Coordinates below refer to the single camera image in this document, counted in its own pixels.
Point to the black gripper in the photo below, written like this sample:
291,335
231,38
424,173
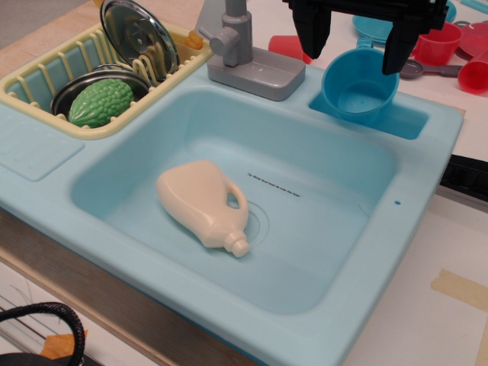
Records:
312,20

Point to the blue plastic cup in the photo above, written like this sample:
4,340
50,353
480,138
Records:
355,88

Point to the red plastic bowl cup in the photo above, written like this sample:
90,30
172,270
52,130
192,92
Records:
438,46

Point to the red plastic cup lying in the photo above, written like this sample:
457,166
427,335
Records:
472,77

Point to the light blue toy sink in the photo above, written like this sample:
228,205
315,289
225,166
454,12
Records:
273,225

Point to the teal plastic plate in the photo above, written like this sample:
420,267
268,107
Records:
377,30

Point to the grey plastic spoon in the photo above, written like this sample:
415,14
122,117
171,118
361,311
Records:
413,69

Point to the teal plastic utensil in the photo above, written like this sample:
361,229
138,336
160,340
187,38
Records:
478,5

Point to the grey toy faucet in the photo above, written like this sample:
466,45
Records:
227,25

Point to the small orange toy piece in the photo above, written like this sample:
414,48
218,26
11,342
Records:
193,40

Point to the black bar at right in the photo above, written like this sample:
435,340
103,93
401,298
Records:
467,176

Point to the shiny metal pot lid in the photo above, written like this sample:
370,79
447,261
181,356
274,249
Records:
136,33

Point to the cream toy detergent bottle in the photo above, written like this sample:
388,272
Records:
205,201

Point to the beige masking tape strip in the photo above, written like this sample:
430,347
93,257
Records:
462,289

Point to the green bumpy toy gourd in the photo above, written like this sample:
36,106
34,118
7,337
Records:
97,104

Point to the small metal pot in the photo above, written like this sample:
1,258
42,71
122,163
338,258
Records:
63,99

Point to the cream dish drying rack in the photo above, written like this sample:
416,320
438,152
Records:
29,90

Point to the orange tape piece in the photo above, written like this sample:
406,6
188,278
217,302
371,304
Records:
58,346

